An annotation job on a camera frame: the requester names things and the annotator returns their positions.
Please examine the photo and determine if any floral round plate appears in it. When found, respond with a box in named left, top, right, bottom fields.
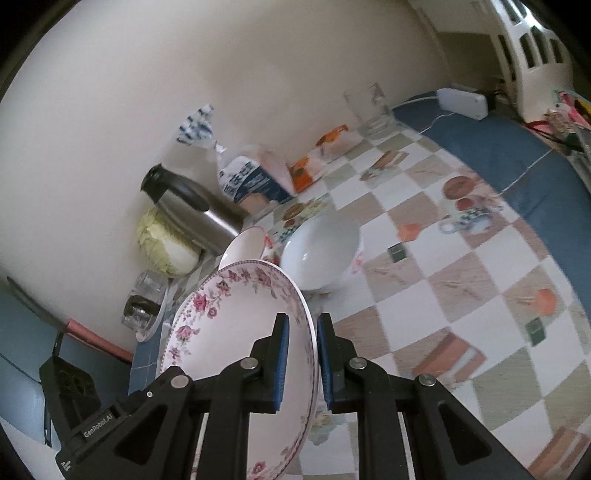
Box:
left=159, top=260, right=318, bottom=479

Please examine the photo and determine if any large white bowl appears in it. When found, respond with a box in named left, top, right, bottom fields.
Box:
left=280, top=212, right=363, bottom=293

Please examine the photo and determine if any strawberry red-rimmed bowl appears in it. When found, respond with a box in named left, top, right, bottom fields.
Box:
left=218, top=226, right=276, bottom=269

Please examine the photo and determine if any white tray with glasses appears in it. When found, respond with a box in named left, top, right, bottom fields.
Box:
left=121, top=270, right=171, bottom=343

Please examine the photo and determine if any napa cabbage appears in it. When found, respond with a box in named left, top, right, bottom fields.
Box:
left=135, top=208, right=200, bottom=277

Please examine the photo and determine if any checkered tablecloth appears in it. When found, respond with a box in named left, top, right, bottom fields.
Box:
left=259, top=98, right=590, bottom=479

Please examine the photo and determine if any stainless steel thermos jug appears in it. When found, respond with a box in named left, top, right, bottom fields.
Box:
left=140, top=164, right=242, bottom=255

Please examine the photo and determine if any toast bread bag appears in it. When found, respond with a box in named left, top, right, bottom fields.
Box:
left=176, top=104, right=296, bottom=216

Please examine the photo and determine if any orange snack packet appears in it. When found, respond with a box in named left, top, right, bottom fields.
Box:
left=287, top=156, right=325, bottom=194
left=315, top=124, right=363, bottom=162

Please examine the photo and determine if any clear glass mug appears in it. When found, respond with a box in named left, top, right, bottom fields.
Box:
left=344, top=83, right=394, bottom=138

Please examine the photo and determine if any white power strip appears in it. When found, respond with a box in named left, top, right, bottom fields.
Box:
left=436, top=88, right=489, bottom=121

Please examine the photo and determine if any colourful items pile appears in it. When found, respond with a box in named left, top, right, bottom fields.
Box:
left=528, top=90, right=590, bottom=189

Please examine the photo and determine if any white plastic chair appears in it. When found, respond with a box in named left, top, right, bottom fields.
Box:
left=481, top=0, right=573, bottom=122

